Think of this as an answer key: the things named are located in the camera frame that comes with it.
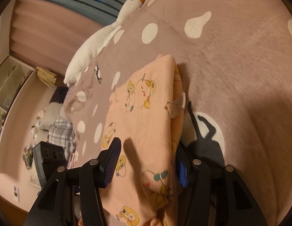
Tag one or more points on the white goose plush toy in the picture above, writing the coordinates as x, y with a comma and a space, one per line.
89, 49

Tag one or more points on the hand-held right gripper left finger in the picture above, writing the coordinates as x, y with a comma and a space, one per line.
113, 162

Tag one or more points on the blue plaid cloth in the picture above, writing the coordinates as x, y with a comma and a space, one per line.
61, 131

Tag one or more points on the dark cloth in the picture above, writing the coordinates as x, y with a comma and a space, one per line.
59, 95

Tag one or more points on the grey pillow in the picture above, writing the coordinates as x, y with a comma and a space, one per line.
52, 115

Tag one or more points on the floral patterned bag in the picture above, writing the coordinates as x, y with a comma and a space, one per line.
28, 156

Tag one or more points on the white wall switch panel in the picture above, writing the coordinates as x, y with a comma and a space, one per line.
16, 193

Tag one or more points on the white wall shelf unit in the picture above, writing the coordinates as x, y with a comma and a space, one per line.
21, 91

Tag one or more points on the brown wooden door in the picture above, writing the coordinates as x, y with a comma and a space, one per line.
9, 204

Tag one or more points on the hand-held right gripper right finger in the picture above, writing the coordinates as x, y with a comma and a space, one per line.
182, 171

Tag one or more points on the small white plush toy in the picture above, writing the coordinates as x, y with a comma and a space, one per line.
37, 124

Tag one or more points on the pink curtain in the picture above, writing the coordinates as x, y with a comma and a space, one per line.
54, 33

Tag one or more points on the pink cartoon print pajama top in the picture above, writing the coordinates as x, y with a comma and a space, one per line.
148, 122

